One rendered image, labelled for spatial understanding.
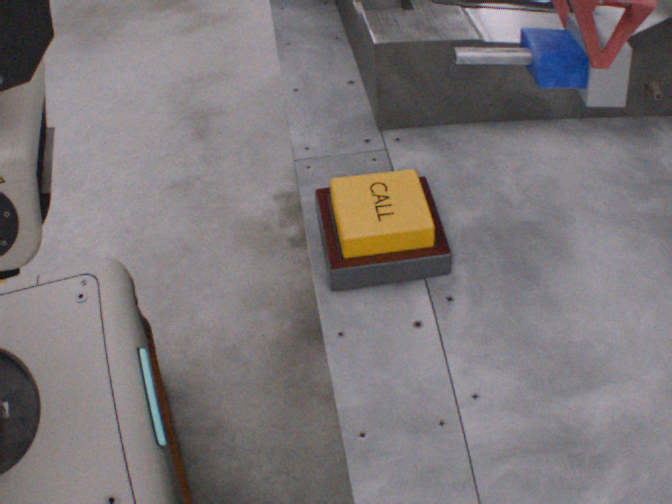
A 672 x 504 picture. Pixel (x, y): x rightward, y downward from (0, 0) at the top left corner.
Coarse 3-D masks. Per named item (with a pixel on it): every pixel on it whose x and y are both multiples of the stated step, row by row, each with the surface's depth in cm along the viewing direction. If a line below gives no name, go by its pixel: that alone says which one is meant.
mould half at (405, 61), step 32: (352, 0) 73; (416, 0) 70; (352, 32) 77; (384, 32) 66; (416, 32) 66; (448, 32) 66; (480, 32) 66; (512, 32) 67; (640, 32) 65; (384, 64) 66; (416, 64) 66; (448, 64) 67; (480, 64) 67; (512, 64) 67; (640, 64) 68; (384, 96) 68; (416, 96) 69; (448, 96) 69; (480, 96) 69; (512, 96) 70; (544, 96) 70; (576, 96) 70; (640, 96) 71; (384, 128) 71
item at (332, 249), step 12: (420, 180) 63; (324, 192) 63; (324, 204) 62; (432, 204) 61; (324, 216) 61; (432, 216) 60; (324, 228) 60; (444, 240) 59; (336, 252) 58; (396, 252) 58; (408, 252) 58; (420, 252) 58; (432, 252) 58; (444, 252) 58; (336, 264) 58; (348, 264) 58; (360, 264) 58
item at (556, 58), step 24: (576, 24) 54; (600, 24) 54; (456, 48) 54; (480, 48) 54; (504, 48) 54; (528, 48) 54; (552, 48) 53; (576, 48) 54; (600, 48) 52; (624, 48) 52; (552, 72) 53; (576, 72) 53; (600, 72) 53; (624, 72) 53; (600, 96) 55; (624, 96) 55
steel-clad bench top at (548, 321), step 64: (320, 0) 89; (320, 64) 79; (320, 128) 71; (448, 128) 71; (512, 128) 71; (576, 128) 71; (640, 128) 71; (448, 192) 65; (512, 192) 65; (576, 192) 65; (640, 192) 65; (320, 256) 61; (512, 256) 60; (576, 256) 60; (640, 256) 60; (384, 320) 57; (448, 320) 57; (512, 320) 56; (576, 320) 56; (640, 320) 55; (384, 384) 53; (448, 384) 53; (512, 384) 52; (576, 384) 52; (640, 384) 51; (384, 448) 50; (448, 448) 49; (512, 448) 49; (576, 448) 48; (640, 448) 47
